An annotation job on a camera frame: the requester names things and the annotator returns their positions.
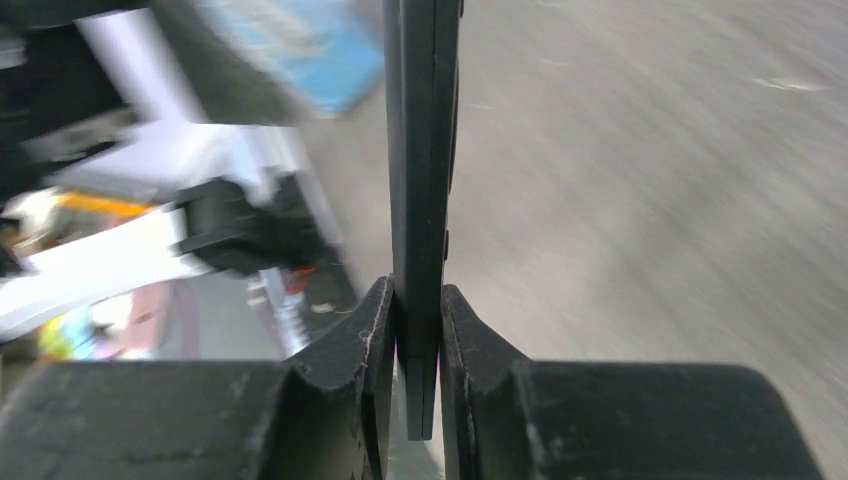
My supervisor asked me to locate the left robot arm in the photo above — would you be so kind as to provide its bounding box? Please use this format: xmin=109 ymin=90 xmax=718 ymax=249
xmin=1 ymin=10 xmax=356 ymax=344

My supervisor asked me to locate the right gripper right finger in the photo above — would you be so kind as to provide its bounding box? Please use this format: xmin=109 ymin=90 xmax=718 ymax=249
xmin=440 ymin=285 xmax=821 ymax=480

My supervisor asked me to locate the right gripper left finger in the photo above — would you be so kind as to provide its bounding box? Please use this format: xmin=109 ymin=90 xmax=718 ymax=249
xmin=1 ymin=277 xmax=394 ymax=479

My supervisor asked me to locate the black remote control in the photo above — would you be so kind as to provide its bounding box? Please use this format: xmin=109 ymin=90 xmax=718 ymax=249
xmin=383 ymin=0 xmax=464 ymax=441

